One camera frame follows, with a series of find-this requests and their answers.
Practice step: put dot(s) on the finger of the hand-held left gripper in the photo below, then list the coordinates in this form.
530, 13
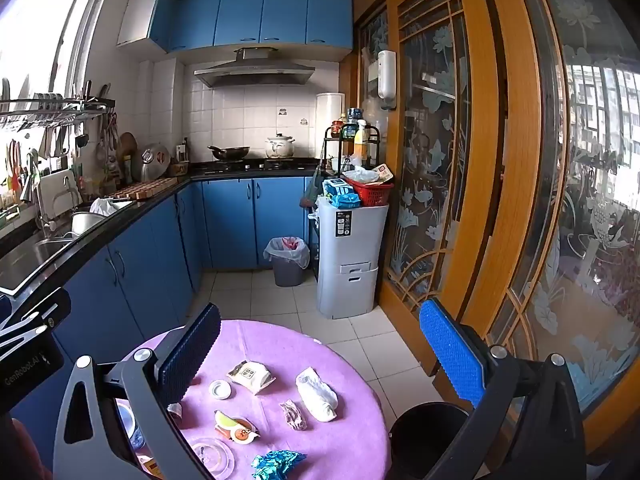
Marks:
47, 305

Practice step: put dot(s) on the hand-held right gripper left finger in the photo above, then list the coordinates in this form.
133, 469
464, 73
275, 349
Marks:
190, 355

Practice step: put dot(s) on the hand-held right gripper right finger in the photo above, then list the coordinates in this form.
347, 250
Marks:
450, 355

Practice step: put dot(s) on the black bucket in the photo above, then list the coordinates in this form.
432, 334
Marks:
425, 440

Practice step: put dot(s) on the clear plastic lid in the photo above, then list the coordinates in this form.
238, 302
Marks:
215, 456

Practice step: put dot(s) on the pinkish tissue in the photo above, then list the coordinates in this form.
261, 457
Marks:
293, 414

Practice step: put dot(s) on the teal wrapper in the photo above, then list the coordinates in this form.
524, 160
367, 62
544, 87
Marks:
277, 464

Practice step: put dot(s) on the white round lid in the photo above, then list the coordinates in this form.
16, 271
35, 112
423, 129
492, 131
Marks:
220, 389

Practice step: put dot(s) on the steel sink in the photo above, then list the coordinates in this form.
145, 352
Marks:
35, 260

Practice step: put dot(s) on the white labelled packet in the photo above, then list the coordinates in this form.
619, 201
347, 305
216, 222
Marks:
251, 376

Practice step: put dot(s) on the pink tablecloth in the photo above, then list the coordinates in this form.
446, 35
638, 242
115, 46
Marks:
280, 345

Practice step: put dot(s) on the metal bowl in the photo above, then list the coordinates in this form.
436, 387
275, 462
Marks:
87, 222

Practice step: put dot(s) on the white bag on counter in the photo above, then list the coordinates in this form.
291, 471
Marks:
103, 206

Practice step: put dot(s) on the white chopping board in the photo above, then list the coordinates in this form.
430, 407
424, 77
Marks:
57, 187

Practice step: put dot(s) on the grey bin with white liner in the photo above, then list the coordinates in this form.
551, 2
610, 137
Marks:
287, 262

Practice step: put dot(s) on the blue base cabinets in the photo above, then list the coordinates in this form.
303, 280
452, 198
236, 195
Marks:
230, 225

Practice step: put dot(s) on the grey storage cabinet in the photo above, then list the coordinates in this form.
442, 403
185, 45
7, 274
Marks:
350, 255

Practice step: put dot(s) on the wooden chopping board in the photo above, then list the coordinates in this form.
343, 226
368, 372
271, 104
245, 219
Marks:
145, 187

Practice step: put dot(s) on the steel pot lid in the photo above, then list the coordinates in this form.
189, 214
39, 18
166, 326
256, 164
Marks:
154, 160

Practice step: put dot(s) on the red plastic basket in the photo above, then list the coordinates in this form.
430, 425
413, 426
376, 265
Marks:
370, 192

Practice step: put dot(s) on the blue packet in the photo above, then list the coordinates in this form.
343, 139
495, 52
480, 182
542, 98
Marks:
346, 202
340, 188

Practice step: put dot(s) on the metal dish rack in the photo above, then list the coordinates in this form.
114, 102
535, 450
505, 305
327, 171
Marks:
55, 107

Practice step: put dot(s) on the gas stove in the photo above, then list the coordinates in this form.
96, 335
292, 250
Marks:
250, 164

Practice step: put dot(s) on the black wok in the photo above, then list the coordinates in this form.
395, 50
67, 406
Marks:
229, 152

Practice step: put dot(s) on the hanging mesh bag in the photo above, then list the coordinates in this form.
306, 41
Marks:
311, 187

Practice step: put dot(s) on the yellow bottle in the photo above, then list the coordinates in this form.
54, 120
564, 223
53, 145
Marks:
361, 142

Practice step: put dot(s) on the black shelf rack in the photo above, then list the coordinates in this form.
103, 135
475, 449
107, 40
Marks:
327, 150

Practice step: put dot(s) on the wooden door with lotus glass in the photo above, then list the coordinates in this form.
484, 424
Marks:
480, 110

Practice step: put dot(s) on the white cylindrical water heater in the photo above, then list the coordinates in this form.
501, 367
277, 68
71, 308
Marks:
330, 120

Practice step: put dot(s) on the window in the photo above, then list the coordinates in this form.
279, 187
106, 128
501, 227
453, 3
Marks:
35, 20

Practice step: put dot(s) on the steel range hood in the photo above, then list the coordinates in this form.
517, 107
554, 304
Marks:
255, 72

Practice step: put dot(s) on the white wall dispenser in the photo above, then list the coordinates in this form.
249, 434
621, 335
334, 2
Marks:
386, 77

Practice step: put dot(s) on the blue wall cabinets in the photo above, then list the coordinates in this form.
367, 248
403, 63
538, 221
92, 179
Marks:
260, 17

